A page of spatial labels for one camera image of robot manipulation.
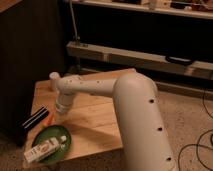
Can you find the green ceramic bowl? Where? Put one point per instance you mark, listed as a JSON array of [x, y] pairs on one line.
[[56, 131]]

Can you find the metal pole stand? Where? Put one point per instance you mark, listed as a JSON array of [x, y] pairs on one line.
[[76, 35]]

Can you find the black case handle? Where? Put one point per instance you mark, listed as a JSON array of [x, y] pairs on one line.
[[180, 61]]

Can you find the white paper cup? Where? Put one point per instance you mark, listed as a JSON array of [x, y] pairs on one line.
[[53, 76]]

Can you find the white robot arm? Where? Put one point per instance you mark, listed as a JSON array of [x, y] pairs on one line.
[[144, 138]]

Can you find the orange carrot toy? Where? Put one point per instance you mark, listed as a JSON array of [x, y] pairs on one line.
[[48, 120]]

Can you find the wooden shelf board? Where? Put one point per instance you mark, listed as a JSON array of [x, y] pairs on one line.
[[147, 8]]

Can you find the long wooden case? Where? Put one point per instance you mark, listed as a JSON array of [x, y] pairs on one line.
[[138, 59]]

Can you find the black striped box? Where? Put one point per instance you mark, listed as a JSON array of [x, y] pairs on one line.
[[35, 119]]

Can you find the dark wooden cabinet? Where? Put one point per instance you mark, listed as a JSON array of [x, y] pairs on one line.
[[31, 47]]

